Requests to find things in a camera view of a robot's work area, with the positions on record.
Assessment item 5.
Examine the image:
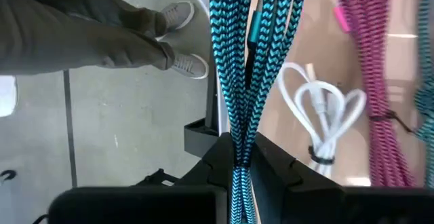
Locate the magenta braided USB cable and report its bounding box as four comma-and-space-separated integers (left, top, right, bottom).
330, 0, 416, 188

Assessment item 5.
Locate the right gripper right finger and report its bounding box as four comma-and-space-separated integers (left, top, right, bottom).
250, 132, 434, 224

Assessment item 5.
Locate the teal braided USB cable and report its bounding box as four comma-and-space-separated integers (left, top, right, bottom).
208, 0, 306, 224
414, 0, 434, 189

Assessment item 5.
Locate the short white USB cable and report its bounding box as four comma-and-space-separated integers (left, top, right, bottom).
276, 62, 369, 181

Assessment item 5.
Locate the person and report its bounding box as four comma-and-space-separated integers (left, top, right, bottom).
0, 0, 210, 81

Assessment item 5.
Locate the white floor object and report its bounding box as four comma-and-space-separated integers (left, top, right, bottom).
0, 75, 18, 118

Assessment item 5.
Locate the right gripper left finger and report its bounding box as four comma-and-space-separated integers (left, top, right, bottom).
48, 132, 235, 224

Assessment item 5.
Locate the person's grey shoe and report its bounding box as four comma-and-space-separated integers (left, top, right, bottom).
171, 52, 210, 80
159, 0, 196, 37

